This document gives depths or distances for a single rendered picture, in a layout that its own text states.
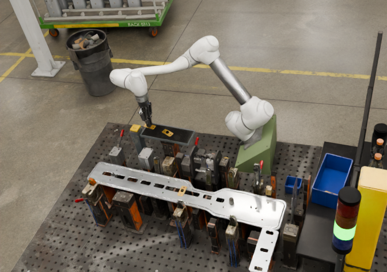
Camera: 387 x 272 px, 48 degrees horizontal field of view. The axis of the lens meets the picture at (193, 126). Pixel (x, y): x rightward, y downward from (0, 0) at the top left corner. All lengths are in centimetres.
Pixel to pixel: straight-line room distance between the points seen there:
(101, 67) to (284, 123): 224
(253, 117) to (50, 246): 168
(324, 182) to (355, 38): 353
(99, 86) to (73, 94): 46
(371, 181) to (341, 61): 416
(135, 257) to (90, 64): 287
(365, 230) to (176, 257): 151
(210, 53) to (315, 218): 129
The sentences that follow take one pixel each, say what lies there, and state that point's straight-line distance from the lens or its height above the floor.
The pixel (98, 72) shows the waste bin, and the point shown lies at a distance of 539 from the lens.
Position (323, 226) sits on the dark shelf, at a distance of 265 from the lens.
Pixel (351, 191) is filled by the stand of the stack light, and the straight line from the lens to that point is 146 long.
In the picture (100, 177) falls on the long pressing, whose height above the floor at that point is 100.
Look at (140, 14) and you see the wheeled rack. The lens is 658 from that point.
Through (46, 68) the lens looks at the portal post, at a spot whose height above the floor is 7.
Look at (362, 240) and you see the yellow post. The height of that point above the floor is 169.
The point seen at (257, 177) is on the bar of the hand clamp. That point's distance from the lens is 275.
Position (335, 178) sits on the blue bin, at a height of 103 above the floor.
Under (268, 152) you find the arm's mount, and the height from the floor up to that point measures 94.
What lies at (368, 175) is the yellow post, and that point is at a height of 200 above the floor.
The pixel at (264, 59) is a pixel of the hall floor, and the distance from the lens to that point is 573.
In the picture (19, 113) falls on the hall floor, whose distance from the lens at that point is 586.
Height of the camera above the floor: 319
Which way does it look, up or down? 42 degrees down
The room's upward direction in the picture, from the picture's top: 10 degrees counter-clockwise
